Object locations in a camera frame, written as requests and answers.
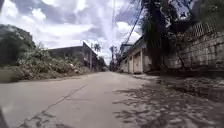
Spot palm tree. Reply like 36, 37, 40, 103
92, 42, 103, 56

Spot dirt verge with debris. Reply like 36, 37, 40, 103
133, 71, 224, 103

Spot overhead wires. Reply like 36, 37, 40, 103
109, 0, 148, 44

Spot dark ivy-covered tree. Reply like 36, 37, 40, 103
131, 0, 198, 73

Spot distant trees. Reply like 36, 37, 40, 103
108, 44, 119, 72

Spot heap of rubble and brush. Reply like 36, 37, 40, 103
0, 48, 93, 84

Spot distant building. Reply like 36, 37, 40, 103
119, 42, 134, 56

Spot utility pole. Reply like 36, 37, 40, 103
89, 42, 94, 72

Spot grey building with sloped roof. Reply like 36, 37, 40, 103
48, 41, 104, 72

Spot grey block wall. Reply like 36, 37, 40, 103
164, 13, 224, 73

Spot grey concrete road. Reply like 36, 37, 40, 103
0, 70, 224, 128

